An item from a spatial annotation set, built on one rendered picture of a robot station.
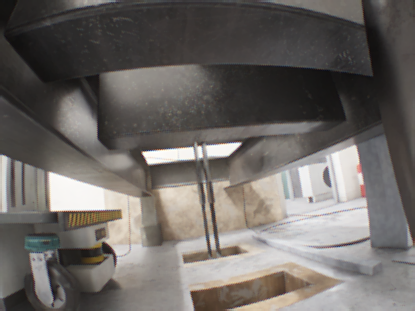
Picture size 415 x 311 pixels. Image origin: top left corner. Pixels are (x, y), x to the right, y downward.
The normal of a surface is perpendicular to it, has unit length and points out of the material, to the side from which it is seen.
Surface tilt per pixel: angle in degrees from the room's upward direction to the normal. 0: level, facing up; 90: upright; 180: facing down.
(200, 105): 90
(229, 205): 90
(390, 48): 90
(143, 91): 90
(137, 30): 180
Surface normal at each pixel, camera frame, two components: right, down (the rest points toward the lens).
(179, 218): 0.15, -0.22
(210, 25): 0.14, 0.97
